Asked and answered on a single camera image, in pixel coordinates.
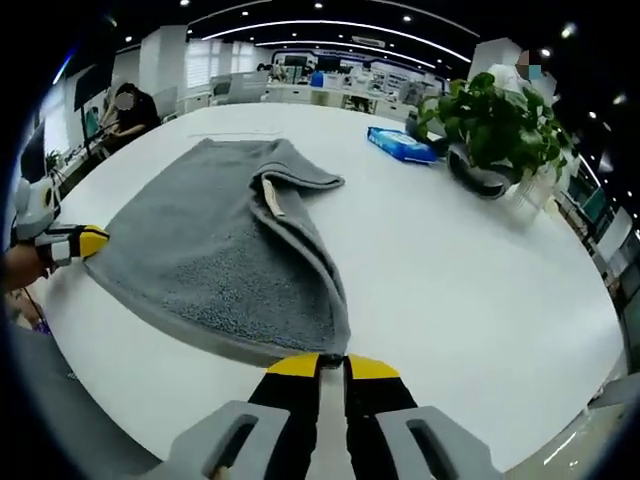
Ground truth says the grey towel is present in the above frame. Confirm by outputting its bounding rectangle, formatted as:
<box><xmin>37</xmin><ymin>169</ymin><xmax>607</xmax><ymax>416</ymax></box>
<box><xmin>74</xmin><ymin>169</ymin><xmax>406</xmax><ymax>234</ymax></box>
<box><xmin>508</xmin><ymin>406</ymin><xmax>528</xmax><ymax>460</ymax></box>
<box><xmin>82</xmin><ymin>137</ymin><xmax>352</xmax><ymax>370</ymax></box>

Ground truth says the large black screen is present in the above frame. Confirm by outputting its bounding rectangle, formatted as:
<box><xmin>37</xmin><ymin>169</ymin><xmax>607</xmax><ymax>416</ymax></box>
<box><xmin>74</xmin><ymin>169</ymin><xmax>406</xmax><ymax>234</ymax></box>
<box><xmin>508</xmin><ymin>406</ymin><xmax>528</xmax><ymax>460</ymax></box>
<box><xmin>63</xmin><ymin>58</ymin><xmax>114</xmax><ymax>114</ymax></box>

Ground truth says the clear glass vase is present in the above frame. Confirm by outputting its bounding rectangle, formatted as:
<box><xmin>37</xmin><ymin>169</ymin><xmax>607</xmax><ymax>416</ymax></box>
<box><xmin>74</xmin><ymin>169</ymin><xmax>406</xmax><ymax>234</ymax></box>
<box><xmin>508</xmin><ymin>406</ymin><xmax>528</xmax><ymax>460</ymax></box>
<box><xmin>503</xmin><ymin>169</ymin><xmax>552</xmax><ymax>222</ymax></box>

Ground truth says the green potted plant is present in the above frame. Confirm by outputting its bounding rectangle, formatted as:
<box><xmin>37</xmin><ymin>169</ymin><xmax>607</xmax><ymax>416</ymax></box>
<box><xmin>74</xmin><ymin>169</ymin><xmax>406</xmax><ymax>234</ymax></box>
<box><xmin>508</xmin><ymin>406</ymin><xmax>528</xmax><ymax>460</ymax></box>
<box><xmin>415</xmin><ymin>71</ymin><xmax>572</xmax><ymax>177</ymax></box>

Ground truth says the patterned blue cloth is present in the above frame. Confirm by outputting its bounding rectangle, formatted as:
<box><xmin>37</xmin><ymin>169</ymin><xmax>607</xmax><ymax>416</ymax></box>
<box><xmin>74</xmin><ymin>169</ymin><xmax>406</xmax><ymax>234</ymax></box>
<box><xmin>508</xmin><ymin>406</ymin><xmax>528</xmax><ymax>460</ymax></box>
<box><xmin>4</xmin><ymin>289</ymin><xmax>52</xmax><ymax>337</ymax></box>

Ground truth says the black rounded headset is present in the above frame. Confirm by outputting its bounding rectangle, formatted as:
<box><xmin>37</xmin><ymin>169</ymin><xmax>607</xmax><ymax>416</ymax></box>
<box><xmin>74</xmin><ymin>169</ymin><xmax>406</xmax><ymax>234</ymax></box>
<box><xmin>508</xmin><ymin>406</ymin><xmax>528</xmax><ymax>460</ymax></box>
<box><xmin>445</xmin><ymin>142</ymin><xmax>522</xmax><ymax>201</ymax></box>

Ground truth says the person's left hand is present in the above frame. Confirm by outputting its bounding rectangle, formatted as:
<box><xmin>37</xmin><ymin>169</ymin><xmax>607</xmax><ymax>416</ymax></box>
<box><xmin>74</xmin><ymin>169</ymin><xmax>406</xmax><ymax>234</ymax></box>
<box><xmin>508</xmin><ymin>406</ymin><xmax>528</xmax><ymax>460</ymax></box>
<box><xmin>2</xmin><ymin>244</ymin><xmax>52</xmax><ymax>297</ymax></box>

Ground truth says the blue wipes packet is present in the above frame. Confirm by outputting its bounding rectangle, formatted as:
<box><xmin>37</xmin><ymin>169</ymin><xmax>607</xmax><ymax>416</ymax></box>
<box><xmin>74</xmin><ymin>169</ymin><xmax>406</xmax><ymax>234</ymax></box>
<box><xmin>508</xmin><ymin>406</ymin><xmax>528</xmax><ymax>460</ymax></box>
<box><xmin>366</xmin><ymin>125</ymin><xmax>438</xmax><ymax>166</ymax></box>

